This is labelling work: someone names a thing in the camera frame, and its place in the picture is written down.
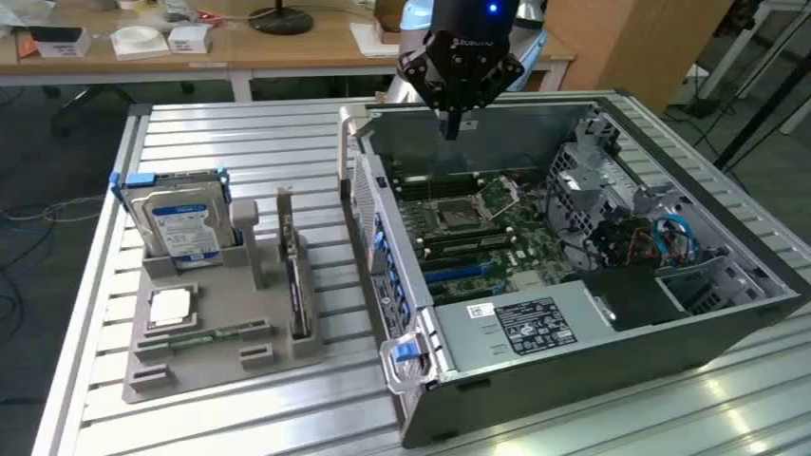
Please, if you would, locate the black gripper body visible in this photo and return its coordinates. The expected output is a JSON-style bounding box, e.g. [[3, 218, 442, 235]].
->
[[424, 0, 518, 114]]

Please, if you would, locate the graphics card with black fan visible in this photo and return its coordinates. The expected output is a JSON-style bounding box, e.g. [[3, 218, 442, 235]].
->
[[274, 186, 313, 342]]

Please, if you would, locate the white flat box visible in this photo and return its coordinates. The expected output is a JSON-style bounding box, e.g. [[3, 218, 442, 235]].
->
[[349, 21, 401, 59]]

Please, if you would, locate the brown cardboard box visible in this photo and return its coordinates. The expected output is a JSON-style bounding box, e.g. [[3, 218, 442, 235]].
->
[[372, 0, 410, 34]]

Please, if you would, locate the wooden cabinet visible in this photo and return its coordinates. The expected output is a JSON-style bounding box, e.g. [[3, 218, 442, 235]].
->
[[544, 0, 736, 118]]

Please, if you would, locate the wooden desk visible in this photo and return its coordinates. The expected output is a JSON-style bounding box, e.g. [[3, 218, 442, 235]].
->
[[0, 0, 577, 104]]

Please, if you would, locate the black round lamp base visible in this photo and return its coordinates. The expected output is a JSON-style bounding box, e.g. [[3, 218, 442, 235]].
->
[[246, 0, 316, 35]]

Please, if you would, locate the metal disk bay cage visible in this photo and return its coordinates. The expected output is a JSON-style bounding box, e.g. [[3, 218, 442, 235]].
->
[[544, 140, 641, 238]]

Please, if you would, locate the metal socket cover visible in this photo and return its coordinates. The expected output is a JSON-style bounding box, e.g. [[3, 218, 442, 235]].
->
[[470, 175, 526, 222]]

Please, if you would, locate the CPU socket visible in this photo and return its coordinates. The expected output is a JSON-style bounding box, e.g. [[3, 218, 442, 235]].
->
[[429, 197, 493, 234]]

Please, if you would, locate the small white labelled box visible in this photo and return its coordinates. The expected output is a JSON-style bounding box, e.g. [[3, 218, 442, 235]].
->
[[165, 24, 214, 55]]

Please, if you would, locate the green motherboard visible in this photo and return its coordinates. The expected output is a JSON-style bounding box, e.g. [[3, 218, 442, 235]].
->
[[382, 159, 584, 305]]

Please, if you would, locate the blue expansion slot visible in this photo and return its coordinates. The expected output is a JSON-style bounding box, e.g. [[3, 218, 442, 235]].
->
[[421, 263, 494, 286]]

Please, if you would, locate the white box with round insert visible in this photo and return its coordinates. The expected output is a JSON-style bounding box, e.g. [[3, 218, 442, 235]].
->
[[110, 26, 171, 62]]

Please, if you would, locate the hard disk in blue caddy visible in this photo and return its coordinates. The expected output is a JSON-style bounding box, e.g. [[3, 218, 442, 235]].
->
[[110, 165, 233, 272]]

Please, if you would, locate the white box with black lid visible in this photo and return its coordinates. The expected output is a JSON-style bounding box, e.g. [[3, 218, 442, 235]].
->
[[27, 26, 93, 59]]

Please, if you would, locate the grey power supply unit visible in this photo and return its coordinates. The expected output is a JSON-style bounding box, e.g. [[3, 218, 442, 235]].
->
[[433, 280, 620, 376]]

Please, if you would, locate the blue case release latch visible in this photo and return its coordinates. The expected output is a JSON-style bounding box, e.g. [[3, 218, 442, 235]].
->
[[390, 341, 424, 366]]

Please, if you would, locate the silver CPU chip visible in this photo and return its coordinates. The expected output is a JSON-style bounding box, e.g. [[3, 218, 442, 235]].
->
[[147, 287, 197, 329]]

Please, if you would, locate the black open PC case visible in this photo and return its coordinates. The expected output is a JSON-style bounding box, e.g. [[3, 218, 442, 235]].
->
[[334, 94, 811, 450]]

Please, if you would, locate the grey plastic parts rack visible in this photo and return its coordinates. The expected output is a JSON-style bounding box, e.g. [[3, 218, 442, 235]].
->
[[119, 199, 328, 405]]

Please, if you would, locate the blue disk wire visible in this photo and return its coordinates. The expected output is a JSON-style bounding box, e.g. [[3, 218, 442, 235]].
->
[[650, 213, 701, 267]]

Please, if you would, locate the grey floor cable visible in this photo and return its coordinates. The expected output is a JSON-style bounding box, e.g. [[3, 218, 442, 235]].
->
[[0, 194, 102, 224]]

